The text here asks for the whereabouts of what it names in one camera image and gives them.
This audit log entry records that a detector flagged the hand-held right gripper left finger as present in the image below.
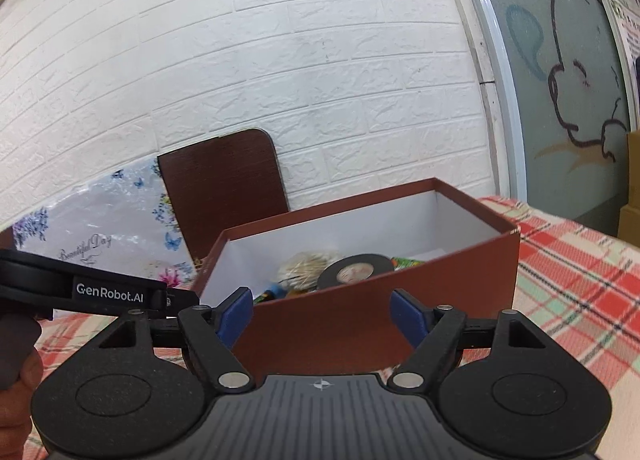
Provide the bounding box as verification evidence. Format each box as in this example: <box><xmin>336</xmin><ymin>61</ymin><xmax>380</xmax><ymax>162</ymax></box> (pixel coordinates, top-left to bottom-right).
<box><xmin>97</xmin><ymin>287</ymin><xmax>255</xmax><ymax>392</ymax></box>

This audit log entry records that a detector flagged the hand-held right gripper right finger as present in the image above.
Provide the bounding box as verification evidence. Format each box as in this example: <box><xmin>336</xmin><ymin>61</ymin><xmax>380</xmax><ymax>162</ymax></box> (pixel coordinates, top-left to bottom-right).
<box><xmin>386</xmin><ymin>289</ymin><xmax>546</xmax><ymax>391</ymax></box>

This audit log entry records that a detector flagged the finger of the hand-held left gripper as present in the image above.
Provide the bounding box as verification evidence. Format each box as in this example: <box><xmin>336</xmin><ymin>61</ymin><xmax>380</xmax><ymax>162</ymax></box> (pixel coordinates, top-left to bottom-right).
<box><xmin>165</xmin><ymin>289</ymin><xmax>202</xmax><ymax>315</ymax></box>

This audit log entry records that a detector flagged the red-brown cardboard box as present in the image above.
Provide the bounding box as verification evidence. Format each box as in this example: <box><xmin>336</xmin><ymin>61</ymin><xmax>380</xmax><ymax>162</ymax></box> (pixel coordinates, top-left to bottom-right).
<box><xmin>191</xmin><ymin>177</ymin><xmax>522</xmax><ymax>375</ymax></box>

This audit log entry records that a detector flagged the person's left hand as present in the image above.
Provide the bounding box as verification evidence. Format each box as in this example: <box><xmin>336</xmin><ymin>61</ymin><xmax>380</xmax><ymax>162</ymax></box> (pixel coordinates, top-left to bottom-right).
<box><xmin>0</xmin><ymin>347</ymin><xmax>47</xmax><ymax>460</ymax></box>

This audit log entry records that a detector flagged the blue yellow small item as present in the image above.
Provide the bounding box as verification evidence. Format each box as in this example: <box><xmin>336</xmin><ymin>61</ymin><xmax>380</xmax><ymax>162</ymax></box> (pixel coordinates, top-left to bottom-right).
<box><xmin>251</xmin><ymin>283</ymin><xmax>287</xmax><ymax>305</ymax></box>

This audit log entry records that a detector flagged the black tape roll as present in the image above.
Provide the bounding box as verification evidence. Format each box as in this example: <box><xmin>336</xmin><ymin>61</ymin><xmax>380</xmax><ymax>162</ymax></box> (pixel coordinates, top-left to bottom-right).
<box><xmin>317</xmin><ymin>253</ymin><xmax>397</xmax><ymax>292</ymax></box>

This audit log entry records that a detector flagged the red plaid blanket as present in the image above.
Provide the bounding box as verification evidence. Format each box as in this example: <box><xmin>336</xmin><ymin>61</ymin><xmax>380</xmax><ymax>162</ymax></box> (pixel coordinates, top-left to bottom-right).
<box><xmin>20</xmin><ymin>195</ymin><xmax>640</xmax><ymax>460</ymax></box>

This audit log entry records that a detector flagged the tan cardboard carton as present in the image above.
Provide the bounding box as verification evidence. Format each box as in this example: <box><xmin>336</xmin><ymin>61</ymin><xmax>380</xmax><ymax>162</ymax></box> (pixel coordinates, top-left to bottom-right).
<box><xmin>614</xmin><ymin>129</ymin><xmax>640</xmax><ymax>242</ymax></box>

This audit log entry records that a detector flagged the frosted glass door cat drawing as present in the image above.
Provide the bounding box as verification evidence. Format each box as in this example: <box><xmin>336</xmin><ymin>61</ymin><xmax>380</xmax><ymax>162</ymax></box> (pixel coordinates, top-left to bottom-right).
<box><xmin>462</xmin><ymin>0</ymin><xmax>638</xmax><ymax>237</ymax></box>

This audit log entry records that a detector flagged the white door frame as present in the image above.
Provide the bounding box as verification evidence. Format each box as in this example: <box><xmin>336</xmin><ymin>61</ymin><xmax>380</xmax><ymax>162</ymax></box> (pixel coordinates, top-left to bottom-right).
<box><xmin>429</xmin><ymin>0</ymin><xmax>530</xmax><ymax>202</ymax></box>

